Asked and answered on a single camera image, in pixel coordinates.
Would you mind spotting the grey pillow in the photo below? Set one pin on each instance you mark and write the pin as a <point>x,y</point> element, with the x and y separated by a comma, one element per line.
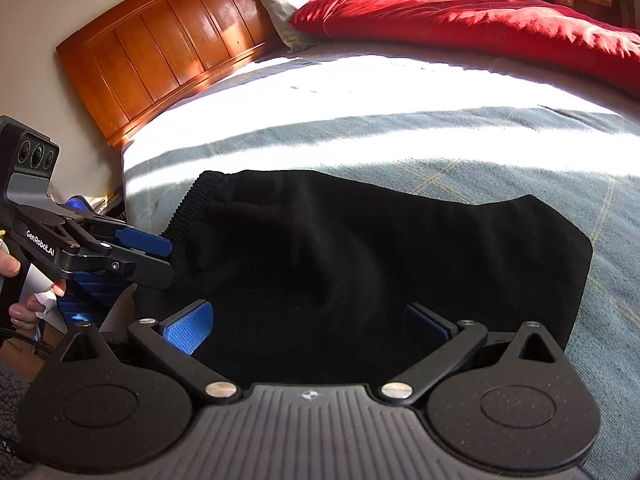
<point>290,10</point>

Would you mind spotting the wooden headboard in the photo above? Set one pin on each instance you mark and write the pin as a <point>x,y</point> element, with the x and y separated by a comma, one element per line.
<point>175,45</point>

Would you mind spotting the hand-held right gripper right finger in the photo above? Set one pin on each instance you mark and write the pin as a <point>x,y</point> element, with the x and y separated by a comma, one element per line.
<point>426,327</point>

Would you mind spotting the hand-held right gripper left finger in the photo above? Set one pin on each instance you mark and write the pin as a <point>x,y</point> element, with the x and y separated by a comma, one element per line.
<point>190,330</point>

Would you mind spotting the person's left hand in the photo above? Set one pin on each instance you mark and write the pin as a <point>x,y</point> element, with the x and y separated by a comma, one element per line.
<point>22,312</point>

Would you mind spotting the red quilt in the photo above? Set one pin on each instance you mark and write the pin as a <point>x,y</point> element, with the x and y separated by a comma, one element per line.
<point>475,25</point>

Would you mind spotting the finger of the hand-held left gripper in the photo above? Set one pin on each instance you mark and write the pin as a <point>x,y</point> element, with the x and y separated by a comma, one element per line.
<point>145,242</point>
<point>145,272</point>

